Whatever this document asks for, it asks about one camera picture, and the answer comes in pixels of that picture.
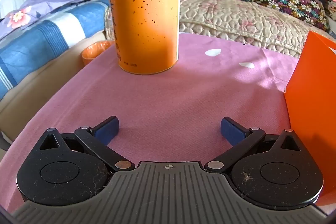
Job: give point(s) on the pink daisy print cloth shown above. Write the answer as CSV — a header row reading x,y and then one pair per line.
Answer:
x,y
170,98

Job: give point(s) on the tan bed sheet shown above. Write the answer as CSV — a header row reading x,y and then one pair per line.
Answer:
x,y
34,82

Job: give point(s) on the blue white striped blanket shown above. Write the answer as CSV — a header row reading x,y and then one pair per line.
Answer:
x,y
39,37

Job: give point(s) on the beige quilted blanket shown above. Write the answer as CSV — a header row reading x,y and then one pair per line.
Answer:
x,y
236,19

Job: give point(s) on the small orange bowl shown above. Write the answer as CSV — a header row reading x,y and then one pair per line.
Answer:
x,y
92,53

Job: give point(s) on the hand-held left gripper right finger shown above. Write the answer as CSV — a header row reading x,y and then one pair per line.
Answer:
x,y
231,132

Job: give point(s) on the orange cardboard box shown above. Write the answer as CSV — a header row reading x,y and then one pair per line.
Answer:
x,y
315,108

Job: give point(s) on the orange canister with white lid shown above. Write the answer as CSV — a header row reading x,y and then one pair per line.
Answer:
x,y
147,29

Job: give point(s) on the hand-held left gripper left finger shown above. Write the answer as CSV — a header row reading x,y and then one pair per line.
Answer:
x,y
107,130

